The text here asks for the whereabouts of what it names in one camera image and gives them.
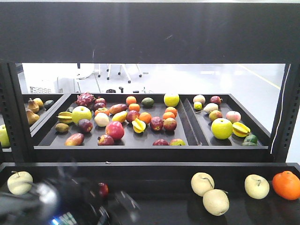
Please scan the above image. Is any yellow star fruit centre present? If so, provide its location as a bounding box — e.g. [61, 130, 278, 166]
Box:
[132, 118, 146, 134]

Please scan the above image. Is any yellow star fruit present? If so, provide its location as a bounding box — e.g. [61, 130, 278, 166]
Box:
[232, 122, 251, 138]
[132, 118, 146, 134]

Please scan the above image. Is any small lime green fruit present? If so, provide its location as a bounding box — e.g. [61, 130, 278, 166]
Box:
[194, 101, 203, 111]

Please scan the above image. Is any black wooden fruit stand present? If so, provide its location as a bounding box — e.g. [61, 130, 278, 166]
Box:
[0, 2, 300, 225]

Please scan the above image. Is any pink dragon fruit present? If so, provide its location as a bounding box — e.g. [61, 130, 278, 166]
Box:
[75, 91, 96, 107]

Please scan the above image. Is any yellow star fruit right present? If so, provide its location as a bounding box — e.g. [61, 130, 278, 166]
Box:
[232, 122, 251, 138]

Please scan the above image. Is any orange fruit right corner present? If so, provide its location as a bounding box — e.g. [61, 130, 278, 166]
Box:
[272, 171, 300, 200]

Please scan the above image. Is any yellow green pomelo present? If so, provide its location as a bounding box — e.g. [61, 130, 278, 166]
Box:
[164, 93, 180, 107]

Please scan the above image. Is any big red apple centre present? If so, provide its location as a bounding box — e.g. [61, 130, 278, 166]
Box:
[105, 121, 125, 141]

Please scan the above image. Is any large green apple left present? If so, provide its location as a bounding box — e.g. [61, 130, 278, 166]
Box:
[71, 106, 92, 124]

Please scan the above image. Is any large green apple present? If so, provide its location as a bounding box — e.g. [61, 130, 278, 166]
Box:
[71, 106, 92, 124]
[211, 118, 233, 140]

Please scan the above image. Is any large green apple right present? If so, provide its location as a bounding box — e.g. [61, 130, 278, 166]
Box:
[211, 118, 233, 140]

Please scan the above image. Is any pale apple upper pair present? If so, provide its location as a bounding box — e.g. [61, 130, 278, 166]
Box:
[190, 172, 215, 197]

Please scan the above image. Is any pale apple pair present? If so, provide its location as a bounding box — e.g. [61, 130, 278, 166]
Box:
[202, 189, 230, 216]
[190, 172, 215, 197]

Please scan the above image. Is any dark red plum right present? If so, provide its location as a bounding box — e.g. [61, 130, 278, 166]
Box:
[98, 182, 109, 199]

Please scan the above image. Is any pale apple lower pair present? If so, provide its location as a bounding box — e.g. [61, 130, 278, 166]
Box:
[202, 189, 230, 216]

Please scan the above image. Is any pale apple right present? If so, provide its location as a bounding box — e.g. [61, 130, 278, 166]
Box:
[244, 174, 270, 200]

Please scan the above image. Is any pale apple far left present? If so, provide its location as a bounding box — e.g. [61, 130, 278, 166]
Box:
[7, 171, 33, 195]

